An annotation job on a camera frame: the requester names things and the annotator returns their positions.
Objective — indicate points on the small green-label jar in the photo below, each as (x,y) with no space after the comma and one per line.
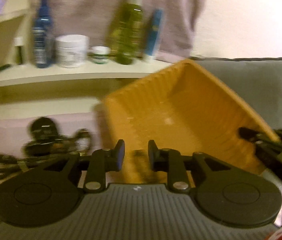
(99,54)

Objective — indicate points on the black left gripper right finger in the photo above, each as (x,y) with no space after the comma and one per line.
(176,166)

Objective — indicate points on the green spray bottle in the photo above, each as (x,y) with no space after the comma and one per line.
(126,29)

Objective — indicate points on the blue white tube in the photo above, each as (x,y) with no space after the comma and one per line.
(154,35)

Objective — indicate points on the cream corner shelf unit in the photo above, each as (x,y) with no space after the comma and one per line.
(27,91)

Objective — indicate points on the mauve hanging towel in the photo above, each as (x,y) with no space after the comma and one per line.
(100,19)

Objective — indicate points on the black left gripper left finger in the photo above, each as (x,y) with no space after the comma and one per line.
(96,166)

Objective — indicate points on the small dark green vial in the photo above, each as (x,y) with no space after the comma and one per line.
(19,55)

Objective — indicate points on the orange plastic tray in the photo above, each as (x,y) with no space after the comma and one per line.
(186,108)

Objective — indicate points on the grey pillow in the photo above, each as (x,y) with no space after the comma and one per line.
(257,80)

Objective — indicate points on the white cream jar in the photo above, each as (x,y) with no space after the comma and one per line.
(71,50)

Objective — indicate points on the dark blue spray bottle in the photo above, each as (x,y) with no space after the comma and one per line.
(43,36)

